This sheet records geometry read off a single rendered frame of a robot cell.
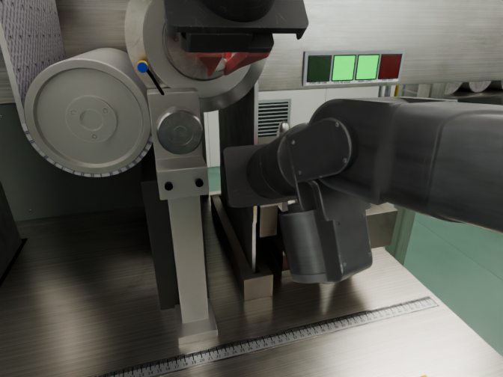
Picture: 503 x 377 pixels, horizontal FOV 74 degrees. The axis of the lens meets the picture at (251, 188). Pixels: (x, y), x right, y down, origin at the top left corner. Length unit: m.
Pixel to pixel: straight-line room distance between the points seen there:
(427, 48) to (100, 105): 0.76
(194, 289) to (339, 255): 0.24
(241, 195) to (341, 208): 0.13
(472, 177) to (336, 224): 0.11
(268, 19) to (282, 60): 0.49
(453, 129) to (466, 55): 0.86
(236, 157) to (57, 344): 0.33
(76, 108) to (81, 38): 0.34
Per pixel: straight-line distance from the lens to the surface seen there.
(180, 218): 0.38
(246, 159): 0.36
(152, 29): 0.37
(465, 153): 0.18
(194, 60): 0.36
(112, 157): 0.41
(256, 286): 0.50
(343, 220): 0.26
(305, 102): 3.41
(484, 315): 2.09
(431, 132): 0.18
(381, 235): 0.52
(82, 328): 0.53
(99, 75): 0.39
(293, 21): 0.27
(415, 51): 0.93
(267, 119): 3.28
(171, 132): 0.30
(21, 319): 0.59
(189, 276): 0.43
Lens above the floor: 1.26
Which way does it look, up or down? 25 degrees down
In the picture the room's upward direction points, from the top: straight up
